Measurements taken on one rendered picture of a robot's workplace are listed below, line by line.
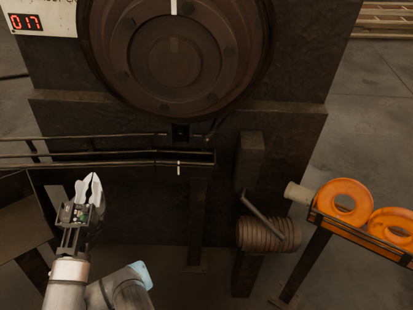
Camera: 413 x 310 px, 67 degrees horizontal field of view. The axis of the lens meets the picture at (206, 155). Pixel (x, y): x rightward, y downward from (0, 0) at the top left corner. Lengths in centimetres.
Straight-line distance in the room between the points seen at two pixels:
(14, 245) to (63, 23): 65
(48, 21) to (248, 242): 90
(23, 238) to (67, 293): 41
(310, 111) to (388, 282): 107
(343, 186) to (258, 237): 33
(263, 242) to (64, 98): 81
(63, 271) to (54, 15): 65
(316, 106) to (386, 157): 146
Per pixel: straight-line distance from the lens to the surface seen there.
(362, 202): 103
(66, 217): 74
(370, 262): 188
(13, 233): 112
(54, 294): 73
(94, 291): 81
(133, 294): 72
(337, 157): 232
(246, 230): 111
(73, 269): 72
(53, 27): 101
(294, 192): 104
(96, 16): 78
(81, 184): 80
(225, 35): 68
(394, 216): 99
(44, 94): 113
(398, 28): 449
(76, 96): 108
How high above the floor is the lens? 145
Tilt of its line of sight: 44 degrees down
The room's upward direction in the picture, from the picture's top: 5 degrees clockwise
